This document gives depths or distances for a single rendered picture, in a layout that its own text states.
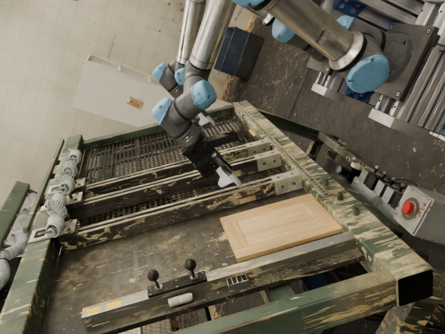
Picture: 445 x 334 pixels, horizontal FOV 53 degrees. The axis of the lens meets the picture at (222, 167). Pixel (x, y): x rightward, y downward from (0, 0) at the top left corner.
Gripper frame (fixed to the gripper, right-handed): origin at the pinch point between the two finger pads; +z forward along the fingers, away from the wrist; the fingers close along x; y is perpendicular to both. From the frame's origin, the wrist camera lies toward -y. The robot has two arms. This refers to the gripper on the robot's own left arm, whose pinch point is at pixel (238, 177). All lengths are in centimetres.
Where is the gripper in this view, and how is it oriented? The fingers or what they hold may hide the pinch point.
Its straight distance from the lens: 145.9
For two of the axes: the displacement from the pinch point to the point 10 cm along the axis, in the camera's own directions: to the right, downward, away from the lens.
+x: 1.9, 3.6, -9.1
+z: 6.4, 6.6, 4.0
